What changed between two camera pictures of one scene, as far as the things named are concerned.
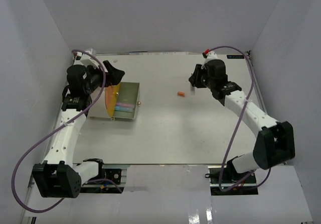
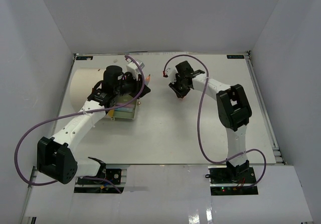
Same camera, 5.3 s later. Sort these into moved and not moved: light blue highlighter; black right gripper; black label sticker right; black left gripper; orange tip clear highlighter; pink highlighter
Moved: black left gripper; orange tip clear highlighter; black right gripper
Not moved: light blue highlighter; black label sticker right; pink highlighter
